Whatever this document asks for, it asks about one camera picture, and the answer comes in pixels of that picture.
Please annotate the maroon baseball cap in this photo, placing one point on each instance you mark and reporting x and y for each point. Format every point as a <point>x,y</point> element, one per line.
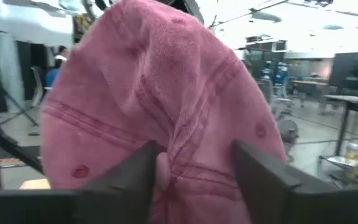
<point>154,93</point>

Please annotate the plastic bottle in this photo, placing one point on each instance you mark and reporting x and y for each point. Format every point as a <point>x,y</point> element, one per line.
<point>352,151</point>

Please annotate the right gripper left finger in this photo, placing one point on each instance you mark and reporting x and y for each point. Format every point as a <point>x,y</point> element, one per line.
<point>73,207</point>

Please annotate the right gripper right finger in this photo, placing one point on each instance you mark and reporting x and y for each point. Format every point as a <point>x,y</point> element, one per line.
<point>306,205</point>

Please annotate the black monitor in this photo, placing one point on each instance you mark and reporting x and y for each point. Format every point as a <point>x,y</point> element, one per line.
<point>353,74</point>

